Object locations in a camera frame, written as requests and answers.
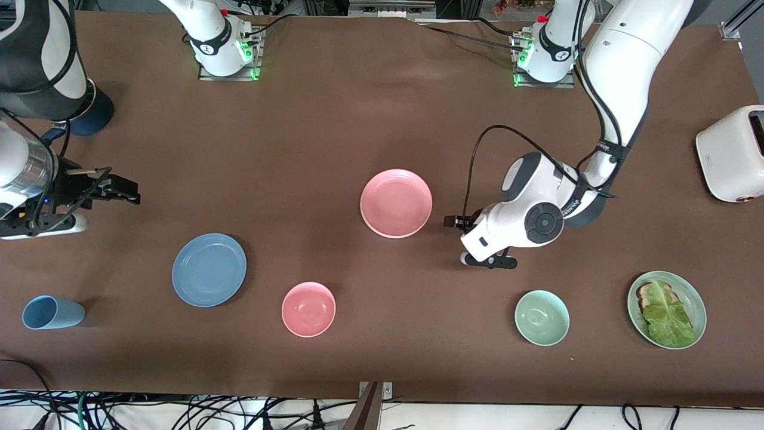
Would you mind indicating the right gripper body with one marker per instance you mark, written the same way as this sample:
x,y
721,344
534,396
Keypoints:
x,y
71,190

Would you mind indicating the pink plate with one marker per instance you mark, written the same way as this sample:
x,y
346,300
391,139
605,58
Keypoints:
x,y
396,203

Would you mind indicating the blue plate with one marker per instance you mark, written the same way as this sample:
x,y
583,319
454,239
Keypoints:
x,y
209,270

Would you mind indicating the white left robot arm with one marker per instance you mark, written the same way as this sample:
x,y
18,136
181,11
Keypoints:
x,y
621,60

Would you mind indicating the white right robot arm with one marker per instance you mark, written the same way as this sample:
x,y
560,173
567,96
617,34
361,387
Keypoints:
x,y
212,30

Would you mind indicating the dark blue saucepan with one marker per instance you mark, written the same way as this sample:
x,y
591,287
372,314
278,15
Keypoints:
x,y
98,116

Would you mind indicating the green bowl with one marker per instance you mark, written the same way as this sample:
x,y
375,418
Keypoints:
x,y
542,318

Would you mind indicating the blue cup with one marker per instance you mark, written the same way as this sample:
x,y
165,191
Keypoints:
x,y
54,313

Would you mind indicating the toasted bread slice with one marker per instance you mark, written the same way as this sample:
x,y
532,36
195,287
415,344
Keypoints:
x,y
643,291

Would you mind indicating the pink bowl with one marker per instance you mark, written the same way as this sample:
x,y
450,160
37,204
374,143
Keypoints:
x,y
308,309

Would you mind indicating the green lettuce leaf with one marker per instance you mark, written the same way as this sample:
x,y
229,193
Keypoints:
x,y
668,322

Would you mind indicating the green plate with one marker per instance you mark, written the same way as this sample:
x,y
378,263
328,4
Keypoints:
x,y
693,301

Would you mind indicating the metal fixture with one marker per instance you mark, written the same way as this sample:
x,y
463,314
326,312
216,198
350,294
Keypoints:
x,y
391,9

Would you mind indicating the white toaster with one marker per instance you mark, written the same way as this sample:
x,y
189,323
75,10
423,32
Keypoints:
x,y
728,155

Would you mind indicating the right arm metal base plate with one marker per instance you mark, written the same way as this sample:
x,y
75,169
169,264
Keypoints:
x,y
230,77

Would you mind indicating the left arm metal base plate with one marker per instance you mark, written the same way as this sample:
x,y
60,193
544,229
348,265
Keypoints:
x,y
561,85

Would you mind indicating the small metal bracket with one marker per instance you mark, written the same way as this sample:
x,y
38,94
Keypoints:
x,y
388,389

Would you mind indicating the brown post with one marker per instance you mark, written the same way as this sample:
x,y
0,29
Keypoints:
x,y
367,412

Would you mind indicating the aluminium frame profile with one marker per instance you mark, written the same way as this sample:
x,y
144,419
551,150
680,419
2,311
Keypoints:
x,y
731,30

